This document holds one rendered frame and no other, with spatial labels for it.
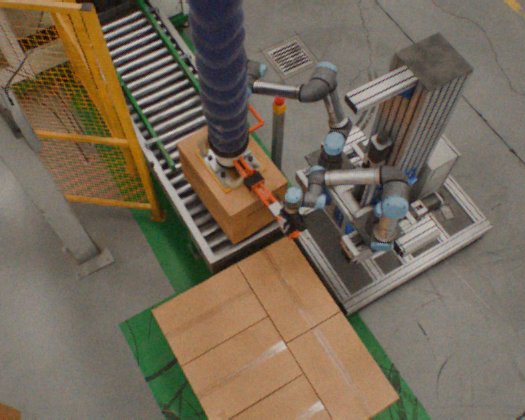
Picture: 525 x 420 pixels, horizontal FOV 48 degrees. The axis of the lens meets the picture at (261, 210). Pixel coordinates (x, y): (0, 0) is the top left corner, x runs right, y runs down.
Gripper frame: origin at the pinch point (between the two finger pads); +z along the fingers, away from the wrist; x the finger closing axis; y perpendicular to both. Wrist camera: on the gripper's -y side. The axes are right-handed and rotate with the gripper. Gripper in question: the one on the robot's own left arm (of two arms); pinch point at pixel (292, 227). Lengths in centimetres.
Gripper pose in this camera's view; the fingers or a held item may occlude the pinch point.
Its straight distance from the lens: 310.5
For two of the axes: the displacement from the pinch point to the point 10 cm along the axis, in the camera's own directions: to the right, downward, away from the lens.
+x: -8.2, 5.0, -2.7
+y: -5.7, -7.3, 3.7
